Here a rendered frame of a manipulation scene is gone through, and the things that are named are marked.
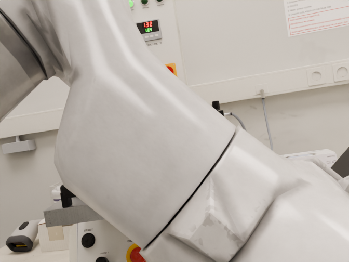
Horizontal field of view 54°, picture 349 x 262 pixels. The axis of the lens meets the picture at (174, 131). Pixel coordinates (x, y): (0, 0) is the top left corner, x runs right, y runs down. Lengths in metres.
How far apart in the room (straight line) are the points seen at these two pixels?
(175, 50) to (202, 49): 0.43
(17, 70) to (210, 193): 0.15
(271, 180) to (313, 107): 1.39
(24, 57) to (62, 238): 0.90
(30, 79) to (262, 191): 0.18
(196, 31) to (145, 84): 1.40
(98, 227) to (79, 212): 0.25
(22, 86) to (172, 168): 0.13
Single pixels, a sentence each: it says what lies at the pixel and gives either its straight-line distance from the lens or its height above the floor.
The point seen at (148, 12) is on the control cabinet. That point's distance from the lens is 1.21.
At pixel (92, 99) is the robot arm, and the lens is 0.21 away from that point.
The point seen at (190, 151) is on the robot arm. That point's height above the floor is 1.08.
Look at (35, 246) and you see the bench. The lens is 1.25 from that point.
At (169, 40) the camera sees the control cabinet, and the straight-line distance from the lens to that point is 1.18.
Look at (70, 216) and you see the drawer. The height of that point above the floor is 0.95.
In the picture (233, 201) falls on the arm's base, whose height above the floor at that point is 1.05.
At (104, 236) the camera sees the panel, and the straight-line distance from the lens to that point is 0.87.
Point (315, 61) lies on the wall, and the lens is 1.60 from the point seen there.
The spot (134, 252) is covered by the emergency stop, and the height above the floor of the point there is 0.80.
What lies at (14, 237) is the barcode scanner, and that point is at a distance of 1.21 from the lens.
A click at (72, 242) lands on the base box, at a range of 0.90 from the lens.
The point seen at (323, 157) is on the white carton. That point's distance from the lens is 1.38.
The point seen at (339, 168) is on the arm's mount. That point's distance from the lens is 0.46.
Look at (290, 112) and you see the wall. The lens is 1.58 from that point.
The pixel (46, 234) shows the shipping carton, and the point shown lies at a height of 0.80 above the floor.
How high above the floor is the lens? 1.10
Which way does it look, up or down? 3 degrees down
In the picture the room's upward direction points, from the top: 9 degrees counter-clockwise
